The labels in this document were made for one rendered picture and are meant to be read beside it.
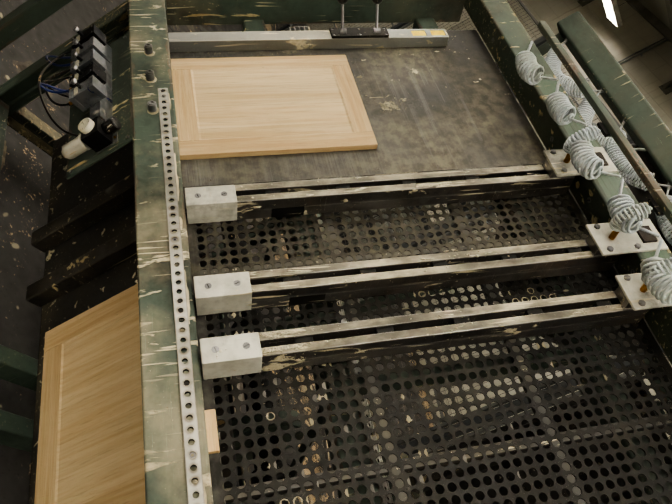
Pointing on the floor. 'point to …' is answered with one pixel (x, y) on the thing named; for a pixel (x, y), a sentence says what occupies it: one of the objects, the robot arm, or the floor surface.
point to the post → (26, 18)
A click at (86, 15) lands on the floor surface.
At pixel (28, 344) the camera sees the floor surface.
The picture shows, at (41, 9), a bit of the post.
